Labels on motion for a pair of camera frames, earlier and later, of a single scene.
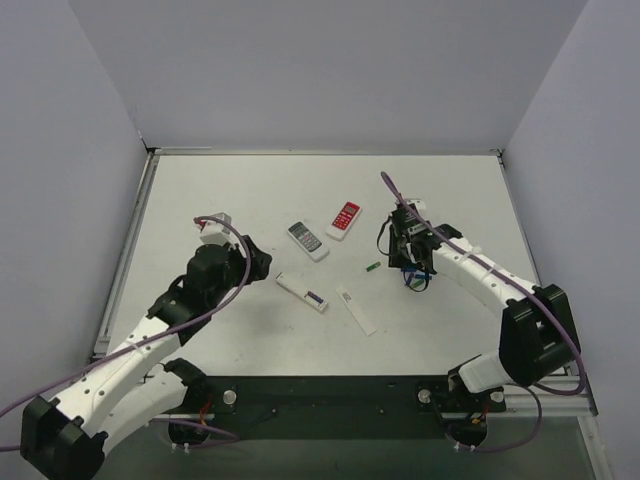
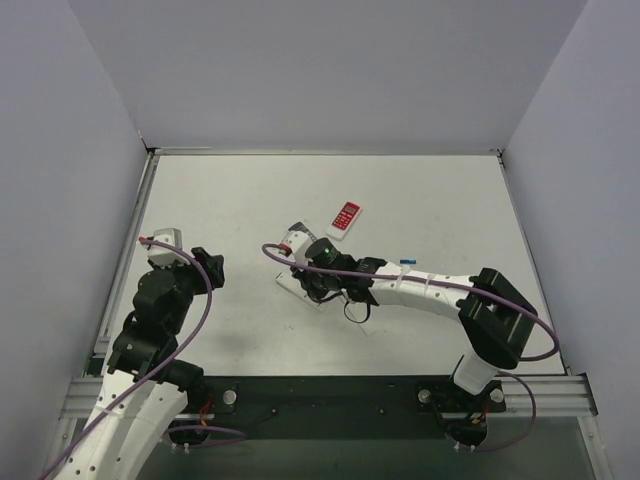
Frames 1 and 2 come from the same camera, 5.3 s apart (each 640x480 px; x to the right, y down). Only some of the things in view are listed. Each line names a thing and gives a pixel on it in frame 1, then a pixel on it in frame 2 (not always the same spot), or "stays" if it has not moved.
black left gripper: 255,260 to 210,265
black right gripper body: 406,257 to 307,281
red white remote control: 344,221 stays
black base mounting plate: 323,398 stays
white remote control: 310,298 stays
